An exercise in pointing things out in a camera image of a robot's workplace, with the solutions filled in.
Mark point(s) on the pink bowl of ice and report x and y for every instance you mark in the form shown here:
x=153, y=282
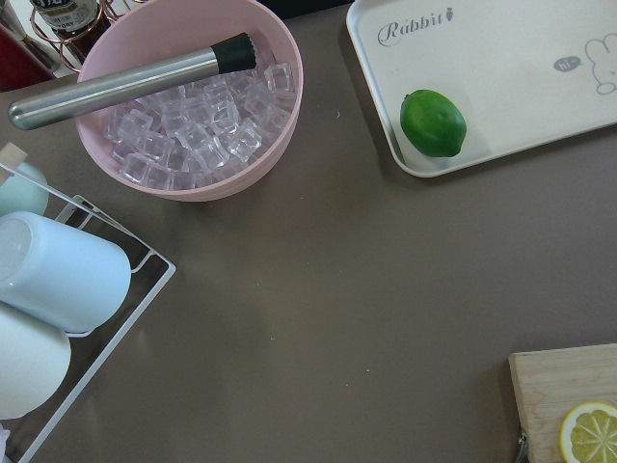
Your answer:
x=203, y=140

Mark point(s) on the green lime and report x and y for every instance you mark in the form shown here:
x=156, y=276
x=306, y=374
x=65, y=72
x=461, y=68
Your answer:
x=432, y=123

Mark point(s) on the steel muddler black tip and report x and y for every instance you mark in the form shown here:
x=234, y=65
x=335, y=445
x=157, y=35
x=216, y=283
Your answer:
x=81, y=98

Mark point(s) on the light blue cup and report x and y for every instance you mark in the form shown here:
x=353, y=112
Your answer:
x=66, y=277

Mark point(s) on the cream rabbit tray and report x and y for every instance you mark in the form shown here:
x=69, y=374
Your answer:
x=522, y=73

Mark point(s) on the wooden cutting board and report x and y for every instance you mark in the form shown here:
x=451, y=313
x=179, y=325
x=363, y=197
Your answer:
x=548, y=384

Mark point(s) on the pale green cup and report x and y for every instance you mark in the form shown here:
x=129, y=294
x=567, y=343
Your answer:
x=20, y=194

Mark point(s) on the white cup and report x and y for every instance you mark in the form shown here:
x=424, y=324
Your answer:
x=34, y=361

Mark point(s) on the dark sauce bottle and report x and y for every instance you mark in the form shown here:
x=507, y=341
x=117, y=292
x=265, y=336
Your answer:
x=79, y=20

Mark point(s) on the white wire cup rack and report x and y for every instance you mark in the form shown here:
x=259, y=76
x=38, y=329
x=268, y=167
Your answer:
x=150, y=271

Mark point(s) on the copper wire holder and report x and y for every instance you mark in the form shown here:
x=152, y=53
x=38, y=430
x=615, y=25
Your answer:
x=42, y=34

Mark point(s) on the lemon slice near handle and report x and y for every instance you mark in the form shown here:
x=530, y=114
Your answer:
x=588, y=434

